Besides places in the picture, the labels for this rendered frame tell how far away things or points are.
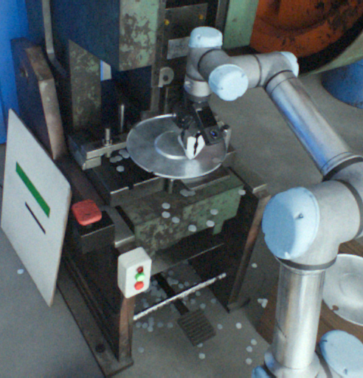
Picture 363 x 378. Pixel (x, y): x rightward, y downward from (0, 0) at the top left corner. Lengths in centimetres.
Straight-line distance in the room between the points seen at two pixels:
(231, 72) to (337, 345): 65
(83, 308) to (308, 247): 120
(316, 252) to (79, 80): 90
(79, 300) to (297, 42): 122
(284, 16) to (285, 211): 77
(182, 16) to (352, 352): 87
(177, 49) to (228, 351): 113
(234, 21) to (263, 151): 157
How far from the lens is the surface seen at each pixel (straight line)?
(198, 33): 111
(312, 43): 135
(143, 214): 133
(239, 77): 103
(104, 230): 122
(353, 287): 171
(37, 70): 154
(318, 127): 99
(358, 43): 123
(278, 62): 111
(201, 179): 125
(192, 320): 170
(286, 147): 282
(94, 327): 183
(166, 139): 136
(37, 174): 173
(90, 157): 137
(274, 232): 85
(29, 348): 185
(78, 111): 151
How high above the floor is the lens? 160
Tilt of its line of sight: 42 degrees down
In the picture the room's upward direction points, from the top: 8 degrees clockwise
